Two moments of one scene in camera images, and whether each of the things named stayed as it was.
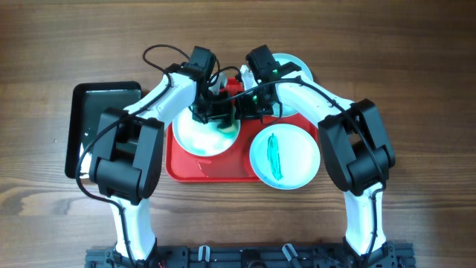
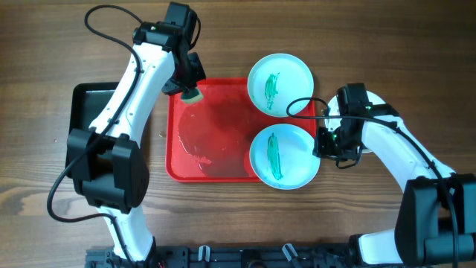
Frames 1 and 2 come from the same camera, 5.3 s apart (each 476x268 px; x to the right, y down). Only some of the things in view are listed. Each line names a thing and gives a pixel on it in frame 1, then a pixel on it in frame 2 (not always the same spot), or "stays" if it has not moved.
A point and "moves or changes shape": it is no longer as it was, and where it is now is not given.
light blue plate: x=299 y=156 stays
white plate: x=198 y=138 moves or changes shape
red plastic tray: x=234 y=166 stays
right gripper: x=245 y=111 -> x=324 y=150
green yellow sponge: x=233 y=129 moves or changes shape
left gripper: x=224 y=112 -> x=198 y=74
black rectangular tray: x=89 y=101 stays
